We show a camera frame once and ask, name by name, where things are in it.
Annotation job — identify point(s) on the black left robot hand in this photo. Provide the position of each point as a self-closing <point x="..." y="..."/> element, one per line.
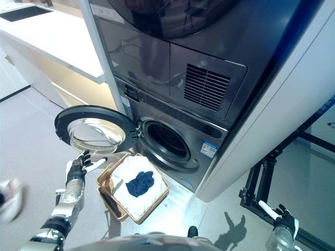
<point x="78" y="168"/>

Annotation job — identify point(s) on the dark blue garment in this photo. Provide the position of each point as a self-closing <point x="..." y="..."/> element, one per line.
<point x="140" y="184"/>

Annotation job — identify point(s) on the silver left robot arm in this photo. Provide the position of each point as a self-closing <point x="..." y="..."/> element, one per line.
<point x="68" y="194"/>

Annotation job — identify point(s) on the woven wicker laundry basket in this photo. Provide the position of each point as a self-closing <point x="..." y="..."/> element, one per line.
<point x="106" y="180"/>

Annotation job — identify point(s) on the white cloth in basket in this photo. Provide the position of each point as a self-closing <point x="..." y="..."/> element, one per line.
<point x="131" y="166"/>

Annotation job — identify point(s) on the round washing machine door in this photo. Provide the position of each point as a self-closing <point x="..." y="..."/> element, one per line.
<point x="86" y="115"/>

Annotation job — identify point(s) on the grey front-load washing machine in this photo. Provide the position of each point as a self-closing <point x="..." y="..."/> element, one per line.
<point x="199" y="167"/>

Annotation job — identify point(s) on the blurred white pink object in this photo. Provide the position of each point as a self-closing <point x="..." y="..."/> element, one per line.
<point x="11" y="198"/>

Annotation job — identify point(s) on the small blue white sticker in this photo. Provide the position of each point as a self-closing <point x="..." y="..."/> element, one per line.
<point x="126" y="104"/>

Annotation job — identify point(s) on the grey robot torso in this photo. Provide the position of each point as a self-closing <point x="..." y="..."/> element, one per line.
<point x="136" y="243"/>

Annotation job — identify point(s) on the white counter cabinet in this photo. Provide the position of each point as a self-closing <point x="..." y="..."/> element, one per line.
<point x="57" y="39"/>

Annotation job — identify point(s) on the blue energy label sticker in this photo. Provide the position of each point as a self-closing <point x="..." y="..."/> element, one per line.
<point x="209" y="149"/>

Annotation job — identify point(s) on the grey stacked dryer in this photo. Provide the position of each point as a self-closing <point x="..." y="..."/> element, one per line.
<point x="157" y="60"/>

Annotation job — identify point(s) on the dark recessed sink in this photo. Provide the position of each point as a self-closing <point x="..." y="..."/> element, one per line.
<point x="23" y="13"/>

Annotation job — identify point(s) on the white cabinet surround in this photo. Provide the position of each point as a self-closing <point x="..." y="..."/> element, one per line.
<point x="274" y="117"/>

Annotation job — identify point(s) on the black metal frame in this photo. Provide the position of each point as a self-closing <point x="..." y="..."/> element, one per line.
<point x="257" y="180"/>

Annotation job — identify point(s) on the blue wall sign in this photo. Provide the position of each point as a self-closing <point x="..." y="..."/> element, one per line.
<point x="325" y="104"/>

